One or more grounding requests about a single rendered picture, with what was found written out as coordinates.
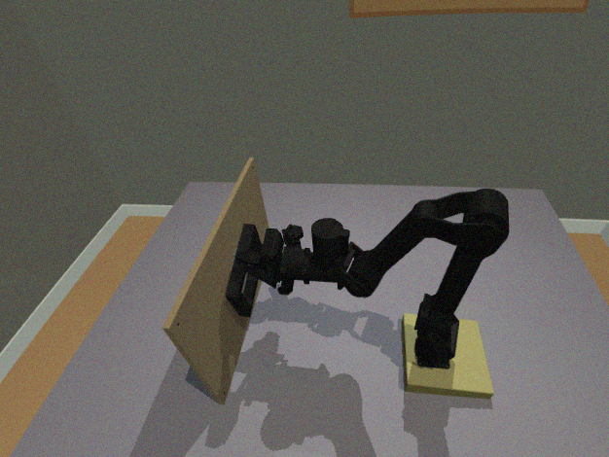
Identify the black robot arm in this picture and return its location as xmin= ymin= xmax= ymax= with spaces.
xmin=311 ymin=189 xmax=509 ymax=369

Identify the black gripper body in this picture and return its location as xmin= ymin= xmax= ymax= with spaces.
xmin=261 ymin=228 xmax=314 ymax=296

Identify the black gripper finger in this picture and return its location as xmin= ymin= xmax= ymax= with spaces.
xmin=235 ymin=244 xmax=267 ymax=270
xmin=246 ymin=265 xmax=277 ymax=289

